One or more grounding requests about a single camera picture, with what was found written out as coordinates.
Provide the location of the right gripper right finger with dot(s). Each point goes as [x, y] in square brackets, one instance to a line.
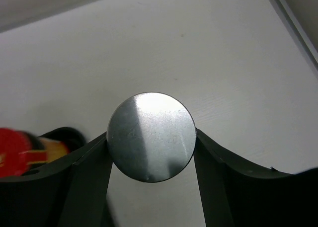
[236, 192]

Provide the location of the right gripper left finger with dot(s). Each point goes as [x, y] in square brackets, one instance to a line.
[69, 192]

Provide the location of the black plastic tray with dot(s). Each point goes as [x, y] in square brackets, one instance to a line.
[70, 137]

